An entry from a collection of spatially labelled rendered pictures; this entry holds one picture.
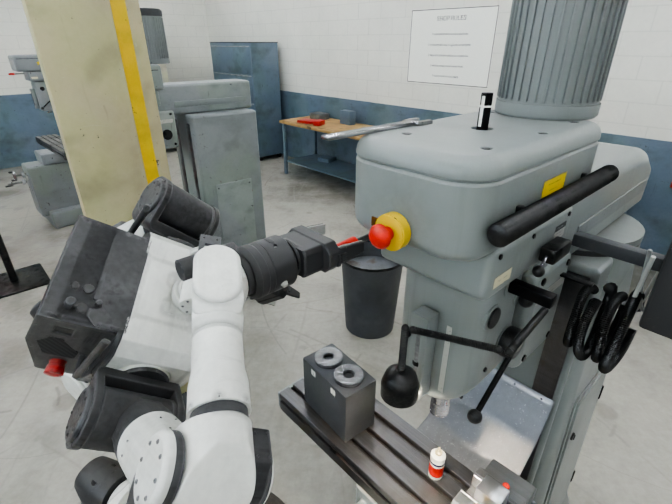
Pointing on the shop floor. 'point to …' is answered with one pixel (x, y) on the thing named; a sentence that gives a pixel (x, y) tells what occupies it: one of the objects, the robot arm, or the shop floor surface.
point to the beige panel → (101, 101)
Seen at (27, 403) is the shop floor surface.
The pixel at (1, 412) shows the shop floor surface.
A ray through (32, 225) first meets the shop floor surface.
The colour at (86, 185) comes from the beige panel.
